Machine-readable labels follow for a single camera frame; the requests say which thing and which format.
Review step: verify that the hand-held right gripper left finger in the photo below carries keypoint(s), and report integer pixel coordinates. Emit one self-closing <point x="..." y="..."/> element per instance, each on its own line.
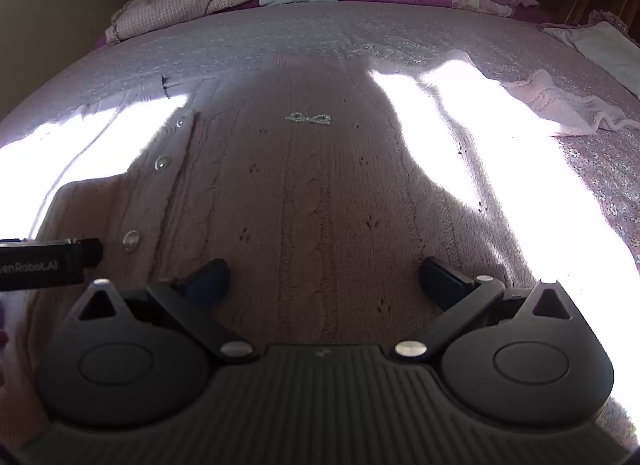
<point x="212" y="281"/>

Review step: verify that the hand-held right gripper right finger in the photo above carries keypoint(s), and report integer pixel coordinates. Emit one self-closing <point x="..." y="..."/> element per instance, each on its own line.
<point x="440" y="281"/>

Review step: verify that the pink knit cardigan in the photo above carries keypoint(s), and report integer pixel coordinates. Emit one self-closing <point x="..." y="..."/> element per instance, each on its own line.
<point x="320" y="205"/>

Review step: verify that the person's left hand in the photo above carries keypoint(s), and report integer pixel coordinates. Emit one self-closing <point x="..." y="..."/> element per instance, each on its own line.
<point x="2" y="339"/>

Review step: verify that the small pink garment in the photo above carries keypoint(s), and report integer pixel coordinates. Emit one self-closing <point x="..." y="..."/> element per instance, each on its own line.
<point x="560" y="100"/>

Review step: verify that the floral bed sheet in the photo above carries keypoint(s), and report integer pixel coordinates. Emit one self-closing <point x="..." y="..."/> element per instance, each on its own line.
<point x="350" y="30"/>

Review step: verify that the white pillow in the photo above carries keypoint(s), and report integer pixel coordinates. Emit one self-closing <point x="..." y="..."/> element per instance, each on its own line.
<point x="610" y="50"/>

